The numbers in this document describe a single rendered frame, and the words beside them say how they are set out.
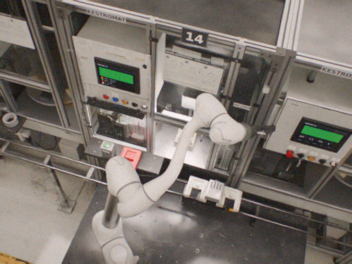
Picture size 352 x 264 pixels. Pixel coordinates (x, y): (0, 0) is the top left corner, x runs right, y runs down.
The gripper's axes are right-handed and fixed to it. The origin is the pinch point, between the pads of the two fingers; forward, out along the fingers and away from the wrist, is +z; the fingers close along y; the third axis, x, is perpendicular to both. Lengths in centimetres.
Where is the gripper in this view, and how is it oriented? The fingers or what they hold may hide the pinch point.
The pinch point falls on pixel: (270, 128)
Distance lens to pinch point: 195.7
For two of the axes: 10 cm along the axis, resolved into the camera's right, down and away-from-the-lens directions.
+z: 7.6, -0.6, 6.5
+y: -6.4, -2.5, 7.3
